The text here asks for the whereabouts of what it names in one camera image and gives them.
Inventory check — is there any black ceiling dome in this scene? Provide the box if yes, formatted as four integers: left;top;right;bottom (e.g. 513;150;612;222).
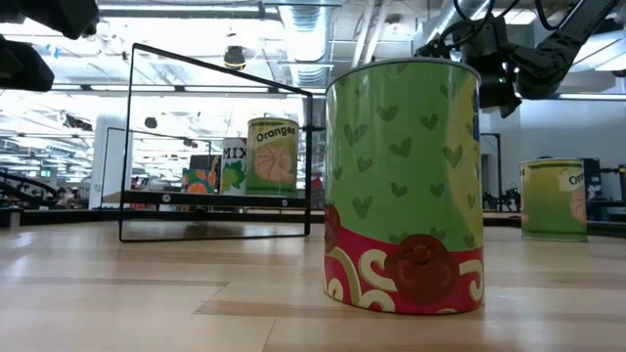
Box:
223;44;247;71

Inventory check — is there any silver ventilation duct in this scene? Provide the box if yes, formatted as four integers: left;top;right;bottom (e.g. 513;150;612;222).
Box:
278;4;336;89

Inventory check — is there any black wire frame basket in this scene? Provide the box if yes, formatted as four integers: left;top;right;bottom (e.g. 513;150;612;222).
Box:
118;42;314;243

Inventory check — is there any colourful background can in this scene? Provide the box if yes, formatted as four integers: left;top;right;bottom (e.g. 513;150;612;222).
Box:
181;168;217;196

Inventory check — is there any green oranges can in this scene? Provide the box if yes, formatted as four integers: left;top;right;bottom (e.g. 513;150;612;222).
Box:
518;156;589;243
246;116;300;198

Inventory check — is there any black background frame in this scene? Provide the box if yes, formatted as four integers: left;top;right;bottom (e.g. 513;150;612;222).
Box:
481;132;503;211

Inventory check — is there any black background workstation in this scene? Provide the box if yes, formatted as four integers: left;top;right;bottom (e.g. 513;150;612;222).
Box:
584;156;626;224

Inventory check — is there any mixed fruit can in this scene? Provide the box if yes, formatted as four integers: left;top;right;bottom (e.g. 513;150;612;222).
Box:
220;137;249;197

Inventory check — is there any green red spaghetti can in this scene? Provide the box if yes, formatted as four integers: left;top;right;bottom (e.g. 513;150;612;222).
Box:
322;57;486;316

